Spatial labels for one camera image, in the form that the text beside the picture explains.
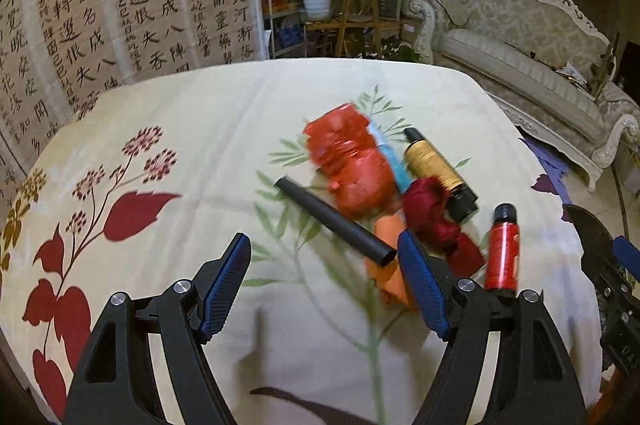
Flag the floral cream tablecloth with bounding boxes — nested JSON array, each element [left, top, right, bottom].
[[1, 59, 602, 424]]

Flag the red bottle black cap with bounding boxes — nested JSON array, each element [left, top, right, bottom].
[[484, 203, 520, 297]]

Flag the black short cylinder tube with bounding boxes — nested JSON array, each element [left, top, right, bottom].
[[274, 177, 397, 267]]

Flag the purple cloth on floor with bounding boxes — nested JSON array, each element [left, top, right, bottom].
[[521, 133, 572, 206]]

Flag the wooden plant stand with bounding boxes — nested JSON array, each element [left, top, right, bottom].
[[304, 0, 400, 60]]

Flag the low green floor plant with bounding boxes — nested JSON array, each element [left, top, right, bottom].
[[382, 42, 420, 63]]

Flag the gold bottle black cap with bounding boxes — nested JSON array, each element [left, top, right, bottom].
[[404, 127, 478, 223]]

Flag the small orange paper piece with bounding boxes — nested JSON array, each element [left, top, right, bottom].
[[364, 212, 418, 312]]

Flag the white metal shelf rack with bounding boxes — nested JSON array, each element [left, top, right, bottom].
[[262, 0, 308, 60]]

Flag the papers clutter on sofa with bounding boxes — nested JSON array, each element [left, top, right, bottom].
[[556, 62, 598, 88]]

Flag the dark red satin cloth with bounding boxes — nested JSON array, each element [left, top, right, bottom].
[[402, 177, 485, 278]]

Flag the red crumpled plastic wrapper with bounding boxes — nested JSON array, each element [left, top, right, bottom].
[[304, 103, 400, 220]]

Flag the ornate white grey sofa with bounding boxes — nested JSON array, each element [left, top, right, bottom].
[[400, 0, 639, 191]]

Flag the light blue small tube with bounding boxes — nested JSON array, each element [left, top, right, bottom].
[[368, 120, 411, 194]]

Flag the calligraphy screen panel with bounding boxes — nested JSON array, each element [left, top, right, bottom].
[[1, 0, 266, 184]]

